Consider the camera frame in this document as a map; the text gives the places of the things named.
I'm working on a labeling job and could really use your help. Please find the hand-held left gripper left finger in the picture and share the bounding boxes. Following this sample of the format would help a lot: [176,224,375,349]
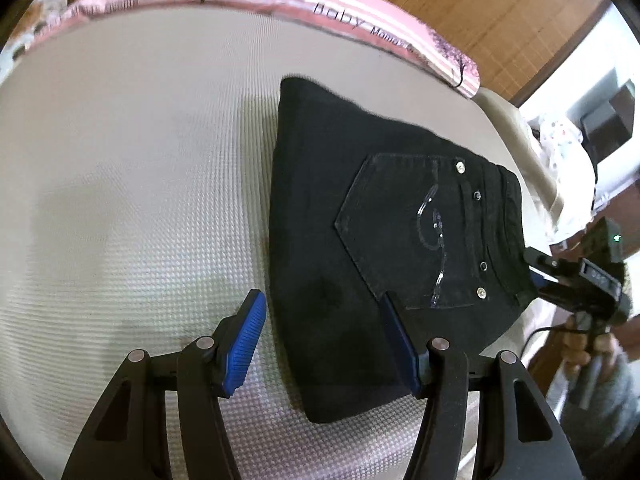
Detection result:
[60,288,268,480]

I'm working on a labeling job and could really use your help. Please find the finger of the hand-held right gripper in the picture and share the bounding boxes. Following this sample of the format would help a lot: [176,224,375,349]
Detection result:
[529,267,587,312]
[522,246,583,282]

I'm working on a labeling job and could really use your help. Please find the beige blanket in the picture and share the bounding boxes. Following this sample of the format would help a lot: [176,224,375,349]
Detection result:
[475,87,596,247]

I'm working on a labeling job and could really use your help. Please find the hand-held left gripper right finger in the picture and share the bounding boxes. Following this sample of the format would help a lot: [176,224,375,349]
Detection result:
[379,294,586,480]

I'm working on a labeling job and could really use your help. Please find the black pants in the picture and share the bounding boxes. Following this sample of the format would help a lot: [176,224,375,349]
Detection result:
[269,76,540,425]

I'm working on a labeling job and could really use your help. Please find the beige textured mattress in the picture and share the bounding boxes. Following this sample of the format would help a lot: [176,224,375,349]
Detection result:
[0,2,557,480]

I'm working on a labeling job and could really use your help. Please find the white dotted cloth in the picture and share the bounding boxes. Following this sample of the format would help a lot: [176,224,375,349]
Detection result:
[530,115,597,211]

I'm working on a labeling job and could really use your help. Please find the black box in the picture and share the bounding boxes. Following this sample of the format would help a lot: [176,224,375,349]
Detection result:
[580,79,637,162]

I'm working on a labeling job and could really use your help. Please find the black cable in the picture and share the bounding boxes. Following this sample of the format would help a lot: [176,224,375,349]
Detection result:
[520,326,576,357]

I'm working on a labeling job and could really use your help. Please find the pink striped bed bumper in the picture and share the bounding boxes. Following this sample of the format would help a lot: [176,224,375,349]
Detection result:
[0,0,482,99]

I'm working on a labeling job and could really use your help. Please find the person's right hand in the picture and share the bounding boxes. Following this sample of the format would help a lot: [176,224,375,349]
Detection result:
[562,312,625,377]

